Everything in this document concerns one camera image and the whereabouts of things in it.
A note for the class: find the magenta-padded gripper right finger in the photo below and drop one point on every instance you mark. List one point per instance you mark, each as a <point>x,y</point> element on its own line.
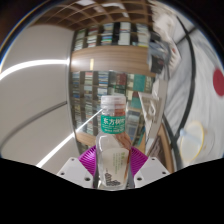
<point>151,170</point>

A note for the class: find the white plastic stirrer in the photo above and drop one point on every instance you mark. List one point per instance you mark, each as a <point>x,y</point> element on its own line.
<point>188,134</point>

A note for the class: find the linear ceiling light strip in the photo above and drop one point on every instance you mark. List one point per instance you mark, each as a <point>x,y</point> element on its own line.
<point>33,65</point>

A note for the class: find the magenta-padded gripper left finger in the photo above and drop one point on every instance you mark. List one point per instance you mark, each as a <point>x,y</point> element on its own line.
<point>73,170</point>

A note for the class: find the narrow book-filled bookshelf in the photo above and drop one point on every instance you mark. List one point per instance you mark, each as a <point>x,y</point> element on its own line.
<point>110,35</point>

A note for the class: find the clear green-labelled drink bottle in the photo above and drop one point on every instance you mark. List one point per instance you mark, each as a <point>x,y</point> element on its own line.
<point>111,153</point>

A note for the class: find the wooden cubby shelf unit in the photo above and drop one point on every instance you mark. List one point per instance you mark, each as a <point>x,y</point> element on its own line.
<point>93,11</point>

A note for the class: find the flat round red coaster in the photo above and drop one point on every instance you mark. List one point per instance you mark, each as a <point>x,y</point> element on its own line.
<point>219,81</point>

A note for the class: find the beige architectural model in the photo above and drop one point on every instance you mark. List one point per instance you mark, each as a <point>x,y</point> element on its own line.
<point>153,113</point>

